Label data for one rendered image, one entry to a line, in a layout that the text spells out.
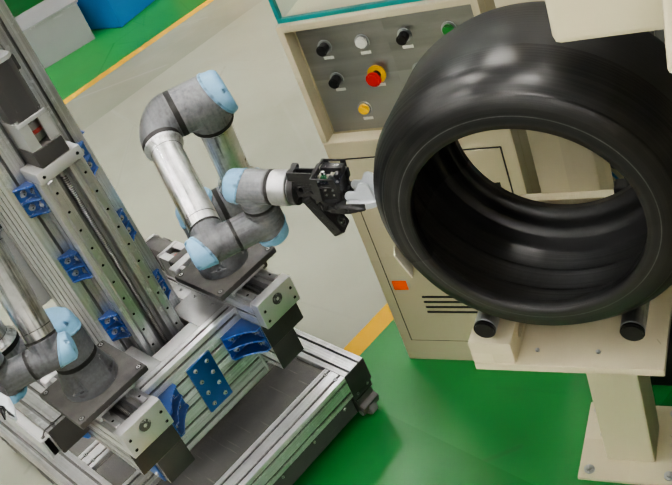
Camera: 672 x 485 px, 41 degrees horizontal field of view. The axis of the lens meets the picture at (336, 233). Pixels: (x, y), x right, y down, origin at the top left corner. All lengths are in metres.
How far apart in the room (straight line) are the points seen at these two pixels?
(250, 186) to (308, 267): 1.85
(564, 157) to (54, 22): 5.55
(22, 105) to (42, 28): 4.82
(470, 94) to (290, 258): 2.40
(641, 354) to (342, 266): 1.96
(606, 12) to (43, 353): 1.55
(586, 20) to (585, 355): 0.92
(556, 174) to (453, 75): 0.57
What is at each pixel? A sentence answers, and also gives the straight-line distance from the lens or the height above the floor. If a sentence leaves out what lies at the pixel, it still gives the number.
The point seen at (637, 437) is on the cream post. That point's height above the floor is 0.12.
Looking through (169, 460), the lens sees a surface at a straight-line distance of 2.51.
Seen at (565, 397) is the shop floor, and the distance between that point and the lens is 2.85.
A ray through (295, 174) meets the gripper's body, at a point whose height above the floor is 1.24.
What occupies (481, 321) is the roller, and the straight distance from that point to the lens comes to 1.79.
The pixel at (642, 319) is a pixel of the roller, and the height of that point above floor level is 0.91.
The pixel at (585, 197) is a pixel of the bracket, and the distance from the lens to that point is 1.98.
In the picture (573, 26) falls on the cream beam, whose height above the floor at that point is 1.66.
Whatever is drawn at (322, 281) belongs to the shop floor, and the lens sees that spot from 3.57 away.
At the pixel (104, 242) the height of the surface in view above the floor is 0.98.
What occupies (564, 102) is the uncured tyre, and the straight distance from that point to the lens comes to 1.42.
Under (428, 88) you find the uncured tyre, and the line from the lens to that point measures 1.49.
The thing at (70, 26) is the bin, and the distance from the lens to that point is 7.14.
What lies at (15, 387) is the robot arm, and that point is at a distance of 2.23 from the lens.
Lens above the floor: 2.14
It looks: 34 degrees down
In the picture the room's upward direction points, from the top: 23 degrees counter-clockwise
